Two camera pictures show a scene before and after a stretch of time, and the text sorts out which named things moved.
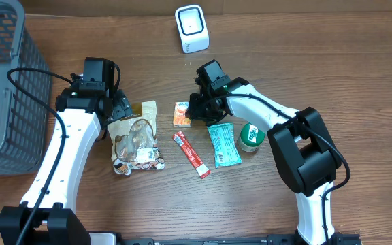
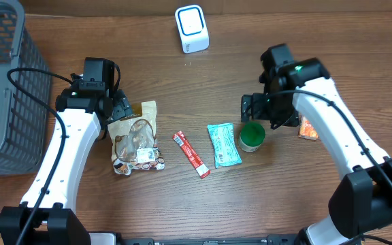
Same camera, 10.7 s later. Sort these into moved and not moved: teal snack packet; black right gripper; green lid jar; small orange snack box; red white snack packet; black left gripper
Moved: black right gripper; small orange snack box
Not moved: black left gripper; teal snack packet; red white snack packet; green lid jar
